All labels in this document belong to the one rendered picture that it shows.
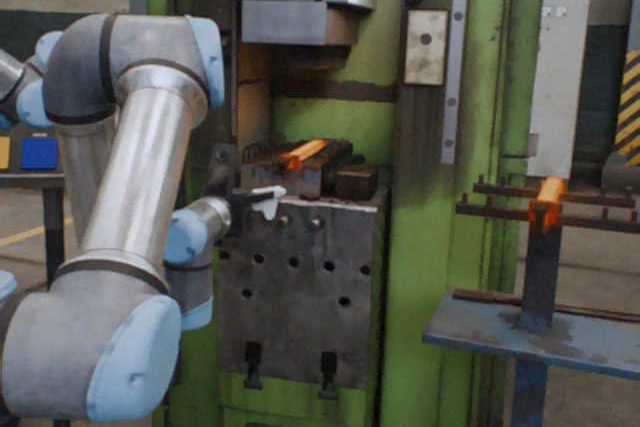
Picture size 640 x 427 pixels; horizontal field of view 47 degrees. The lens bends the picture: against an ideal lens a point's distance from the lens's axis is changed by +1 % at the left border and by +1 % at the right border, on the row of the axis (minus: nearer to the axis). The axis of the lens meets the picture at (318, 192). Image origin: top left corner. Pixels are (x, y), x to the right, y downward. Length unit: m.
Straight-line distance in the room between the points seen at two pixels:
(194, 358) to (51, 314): 1.43
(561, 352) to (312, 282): 0.60
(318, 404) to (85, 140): 1.02
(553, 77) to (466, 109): 5.09
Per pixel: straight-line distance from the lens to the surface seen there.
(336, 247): 1.68
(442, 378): 1.99
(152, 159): 0.83
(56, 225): 1.90
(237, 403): 1.90
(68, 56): 0.98
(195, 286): 1.16
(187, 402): 2.20
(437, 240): 1.85
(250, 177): 1.76
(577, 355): 1.41
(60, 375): 0.70
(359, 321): 1.73
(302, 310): 1.75
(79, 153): 1.05
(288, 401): 1.86
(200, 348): 2.11
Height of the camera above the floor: 1.29
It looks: 12 degrees down
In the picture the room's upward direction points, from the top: 2 degrees clockwise
